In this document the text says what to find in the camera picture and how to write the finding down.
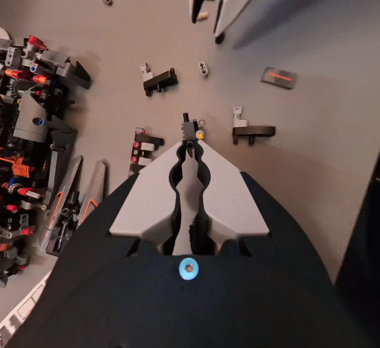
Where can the black lego beam assembly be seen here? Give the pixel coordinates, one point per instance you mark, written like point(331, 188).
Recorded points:
point(255, 131)
point(160, 79)

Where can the light grey lego connector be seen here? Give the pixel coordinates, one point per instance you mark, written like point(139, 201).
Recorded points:
point(203, 70)

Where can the dark lego tile red stripe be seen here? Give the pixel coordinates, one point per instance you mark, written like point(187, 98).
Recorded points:
point(279, 78)

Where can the black lego assembly red pins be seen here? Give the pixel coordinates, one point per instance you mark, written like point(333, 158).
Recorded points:
point(145, 146)

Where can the dark grey lego connector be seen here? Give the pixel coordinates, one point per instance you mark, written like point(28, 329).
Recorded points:
point(107, 0)

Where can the tan lego piece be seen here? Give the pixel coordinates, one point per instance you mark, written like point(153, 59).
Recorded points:
point(203, 16)

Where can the dark grey lego axle assembly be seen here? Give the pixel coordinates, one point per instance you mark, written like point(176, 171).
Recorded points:
point(190, 130)

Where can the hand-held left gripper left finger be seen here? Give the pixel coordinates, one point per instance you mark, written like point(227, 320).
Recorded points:
point(142, 205)

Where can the lego sticker sheet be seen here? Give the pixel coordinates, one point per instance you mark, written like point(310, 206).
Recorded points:
point(20, 309)

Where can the large lego vehicle model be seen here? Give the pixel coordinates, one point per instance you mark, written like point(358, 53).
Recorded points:
point(29, 116)

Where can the small black lego pin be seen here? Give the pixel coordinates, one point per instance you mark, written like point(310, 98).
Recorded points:
point(220, 40)

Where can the person's dark trousers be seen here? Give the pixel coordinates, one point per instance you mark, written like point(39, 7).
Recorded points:
point(362, 235)

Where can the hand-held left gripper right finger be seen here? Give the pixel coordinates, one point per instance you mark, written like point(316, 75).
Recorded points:
point(234, 205)

